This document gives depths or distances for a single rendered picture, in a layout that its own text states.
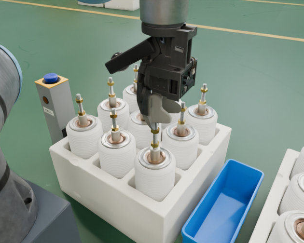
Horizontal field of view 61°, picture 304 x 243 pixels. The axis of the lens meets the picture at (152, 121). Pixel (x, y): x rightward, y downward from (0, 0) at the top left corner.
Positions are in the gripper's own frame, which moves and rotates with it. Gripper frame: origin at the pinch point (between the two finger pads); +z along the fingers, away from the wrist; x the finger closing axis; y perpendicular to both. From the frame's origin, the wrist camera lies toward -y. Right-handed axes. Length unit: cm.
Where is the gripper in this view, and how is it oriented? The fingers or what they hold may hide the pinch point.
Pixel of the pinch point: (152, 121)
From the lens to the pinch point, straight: 53.2
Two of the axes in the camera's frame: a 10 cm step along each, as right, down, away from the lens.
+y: 8.6, 2.9, -4.1
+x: 5.0, -4.9, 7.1
